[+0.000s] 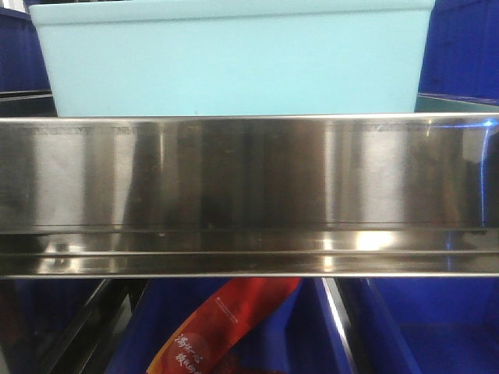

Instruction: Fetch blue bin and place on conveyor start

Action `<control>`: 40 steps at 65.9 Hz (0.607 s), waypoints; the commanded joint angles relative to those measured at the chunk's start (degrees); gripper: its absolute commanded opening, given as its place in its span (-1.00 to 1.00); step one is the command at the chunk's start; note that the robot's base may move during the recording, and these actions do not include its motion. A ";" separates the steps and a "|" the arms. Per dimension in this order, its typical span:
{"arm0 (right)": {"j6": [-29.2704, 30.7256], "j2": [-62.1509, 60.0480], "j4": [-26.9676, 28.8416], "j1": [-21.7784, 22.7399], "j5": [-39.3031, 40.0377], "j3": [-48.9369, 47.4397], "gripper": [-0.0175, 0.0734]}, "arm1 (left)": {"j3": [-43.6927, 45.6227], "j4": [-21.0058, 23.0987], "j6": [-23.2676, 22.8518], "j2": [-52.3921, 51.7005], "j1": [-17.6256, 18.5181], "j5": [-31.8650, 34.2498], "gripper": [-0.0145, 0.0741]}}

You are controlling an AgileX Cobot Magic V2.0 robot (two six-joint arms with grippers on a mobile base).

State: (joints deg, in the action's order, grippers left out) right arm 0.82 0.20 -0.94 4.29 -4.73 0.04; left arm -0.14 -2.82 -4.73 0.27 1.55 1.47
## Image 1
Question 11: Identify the light blue plastic bin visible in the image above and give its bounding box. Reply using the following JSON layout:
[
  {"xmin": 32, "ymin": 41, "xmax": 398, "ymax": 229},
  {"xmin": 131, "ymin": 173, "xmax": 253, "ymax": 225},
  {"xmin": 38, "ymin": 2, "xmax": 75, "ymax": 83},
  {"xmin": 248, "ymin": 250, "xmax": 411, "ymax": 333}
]
[{"xmin": 30, "ymin": 1, "xmax": 434, "ymax": 117}]

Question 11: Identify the dark blue bin lower middle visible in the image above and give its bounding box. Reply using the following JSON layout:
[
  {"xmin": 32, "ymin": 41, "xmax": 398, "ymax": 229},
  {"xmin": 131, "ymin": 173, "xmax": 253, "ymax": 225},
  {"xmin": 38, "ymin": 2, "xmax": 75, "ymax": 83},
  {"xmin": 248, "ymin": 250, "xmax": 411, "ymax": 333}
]
[{"xmin": 105, "ymin": 278, "xmax": 353, "ymax": 373}]

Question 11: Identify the dark blue bin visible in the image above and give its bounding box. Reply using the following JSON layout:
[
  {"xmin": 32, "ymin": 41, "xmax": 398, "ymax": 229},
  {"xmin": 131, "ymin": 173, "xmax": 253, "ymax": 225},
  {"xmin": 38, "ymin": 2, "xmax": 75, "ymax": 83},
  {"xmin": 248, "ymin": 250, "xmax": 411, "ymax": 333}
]
[
  {"xmin": 419, "ymin": 1, "xmax": 498, "ymax": 100},
  {"xmin": 1, "ymin": 1, "xmax": 50, "ymax": 93},
  {"xmin": 105, "ymin": 278, "xmax": 353, "ymax": 373},
  {"xmin": 342, "ymin": 278, "xmax": 498, "ymax": 373}
]

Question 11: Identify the dark blue bin lower right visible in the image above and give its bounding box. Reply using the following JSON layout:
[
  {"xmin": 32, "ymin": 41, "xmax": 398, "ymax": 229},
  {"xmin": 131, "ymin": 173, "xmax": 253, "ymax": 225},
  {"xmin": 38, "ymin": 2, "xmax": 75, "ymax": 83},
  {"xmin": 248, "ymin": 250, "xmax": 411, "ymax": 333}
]
[{"xmin": 342, "ymin": 278, "xmax": 498, "ymax": 373}]

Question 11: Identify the dark blue bin upper left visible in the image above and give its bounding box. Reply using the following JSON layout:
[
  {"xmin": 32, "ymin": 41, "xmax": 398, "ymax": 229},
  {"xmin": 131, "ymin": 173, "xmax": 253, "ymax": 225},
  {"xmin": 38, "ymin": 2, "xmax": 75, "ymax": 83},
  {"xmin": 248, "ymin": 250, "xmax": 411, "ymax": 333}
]
[{"xmin": 1, "ymin": 1, "xmax": 50, "ymax": 93}]

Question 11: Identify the dark blue bin upper right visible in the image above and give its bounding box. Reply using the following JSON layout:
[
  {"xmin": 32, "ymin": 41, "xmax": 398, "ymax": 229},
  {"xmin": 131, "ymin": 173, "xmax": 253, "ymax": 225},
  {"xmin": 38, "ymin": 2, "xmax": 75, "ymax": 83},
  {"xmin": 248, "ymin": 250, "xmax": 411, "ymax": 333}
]
[{"xmin": 419, "ymin": 1, "xmax": 498, "ymax": 100}]

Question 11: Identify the red snack package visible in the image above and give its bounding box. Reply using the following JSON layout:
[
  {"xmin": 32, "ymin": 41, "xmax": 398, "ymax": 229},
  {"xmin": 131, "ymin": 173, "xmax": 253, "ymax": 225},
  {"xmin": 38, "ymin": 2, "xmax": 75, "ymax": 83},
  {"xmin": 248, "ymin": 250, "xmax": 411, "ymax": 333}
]
[{"xmin": 146, "ymin": 277, "xmax": 301, "ymax": 373}]

